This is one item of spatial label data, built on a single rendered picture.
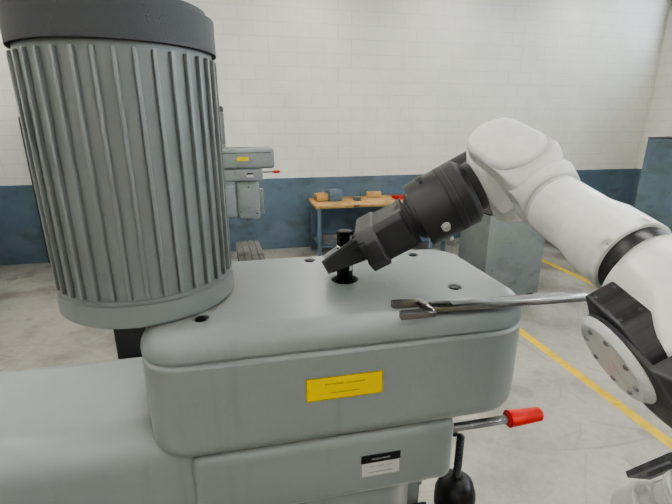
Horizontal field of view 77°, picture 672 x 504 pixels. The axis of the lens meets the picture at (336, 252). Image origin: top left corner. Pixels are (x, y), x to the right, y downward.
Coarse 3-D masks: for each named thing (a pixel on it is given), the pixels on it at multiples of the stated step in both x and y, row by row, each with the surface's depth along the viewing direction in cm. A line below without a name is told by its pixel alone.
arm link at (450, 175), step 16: (448, 160) 58; (464, 160) 56; (448, 176) 51; (464, 176) 50; (480, 176) 50; (448, 192) 50; (464, 192) 50; (480, 192) 51; (496, 192) 51; (464, 208) 50; (480, 208) 51; (496, 208) 52; (512, 208) 52; (464, 224) 52
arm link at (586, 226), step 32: (544, 192) 42; (576, 192) 40; (544, 224) 42; (576, 224) 38; (608, 224) 36; (640, 224) 34; (576, 256) 38; (608, 256) 35; (640, 256) 33; (608, 288) 34; (640, 288) 32; (608, 320) 33; (640, 320) 31
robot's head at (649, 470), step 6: (660, 456) 55; (666, 456) 54; (648, 462) 56; (654, 462) 55; (660, 462) 54; (666, 462) 54; (636, 468) 58; (642, 468) 57; (648, 468) 56; (654, 468) 56; (660, 468) 57; (666, 468) 56; (630, 474) 58; (636, 474) 58; (642, 474) 59; (648, 474) 59; (654, 474) 58; (660, 474) 58; (666, 480) 52; (666, 486) 52
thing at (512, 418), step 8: (520, 408) 60; (528, 408) 60; (536, 408) 60; (496, 416) 59; (504, 416) 59; (512, 416) 58; (520, 416) 59; (528, 416) 59; (536, 416) 59; (456, 424) 57; (464, 424) 58; (472, 424) 58; (480, 424) 58; (488, 424) 58; (496, 424) 58; (512, 424) 58; (520, 424) 59
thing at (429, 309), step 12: (396, 300) 50; (408, 300) 50; (420, 300) 50; (444, 300) 50; (456, 300) 50; (468, 300) 50; (480, 300) 50; (492, 300) 50; (504, 300) 50; (516, 300) 50; (528, 300) 50; (540, 300) 50; (552, 300) 50; (564, 300) 51; (576, 300) 51; (408, 312) 47; (420, 312) 47; (432, 312) 47
